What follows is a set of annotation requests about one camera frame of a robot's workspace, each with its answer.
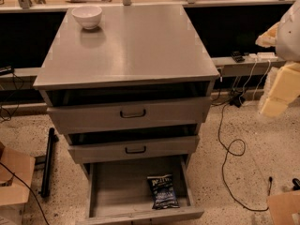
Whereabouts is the left cardboard box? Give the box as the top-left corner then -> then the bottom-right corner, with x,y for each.
0,142 -> 35,225

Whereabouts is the small black device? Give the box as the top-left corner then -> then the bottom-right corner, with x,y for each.
232,52 -> 245,63

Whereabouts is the black device left ledge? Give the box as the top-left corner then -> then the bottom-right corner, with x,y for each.
0,66 -> 14,76

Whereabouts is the grey metal drawer cabinet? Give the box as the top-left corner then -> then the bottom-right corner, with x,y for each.
33,4 -> 220,173

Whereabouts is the black power adapter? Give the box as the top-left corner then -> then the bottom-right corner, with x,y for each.
230,95 -> 245,108

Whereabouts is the black cable over box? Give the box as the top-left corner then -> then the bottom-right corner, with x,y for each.
0,161 -> 51,225

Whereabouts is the bottom open grey drawer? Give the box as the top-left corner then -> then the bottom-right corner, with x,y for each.
76,156 -> 203,225

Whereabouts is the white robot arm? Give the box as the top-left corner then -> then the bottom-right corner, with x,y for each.
255,0 -> 300,117

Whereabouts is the top grey drawer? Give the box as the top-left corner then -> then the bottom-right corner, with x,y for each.
48,82 -> 211,134

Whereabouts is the white ceramic bowl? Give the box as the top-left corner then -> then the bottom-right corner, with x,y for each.
71,6 -> 102,29

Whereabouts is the middle grey drawer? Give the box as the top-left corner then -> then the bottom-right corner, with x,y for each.
68,124 -> 200,164

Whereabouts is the white power strip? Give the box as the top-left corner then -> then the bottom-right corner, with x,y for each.
248,52 -> 278,60

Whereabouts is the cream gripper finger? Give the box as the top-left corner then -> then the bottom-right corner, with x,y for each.
255,22 -> 278,48
259,62 -> 300,117

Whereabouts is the black floor cable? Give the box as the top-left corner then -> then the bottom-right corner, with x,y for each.
217,102 -> 274,213

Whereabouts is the blue chip bag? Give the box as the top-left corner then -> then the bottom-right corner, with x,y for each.
147,174 -> 180,210

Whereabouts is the black bar on floor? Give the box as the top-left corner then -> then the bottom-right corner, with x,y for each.
40,127 -> 58,198

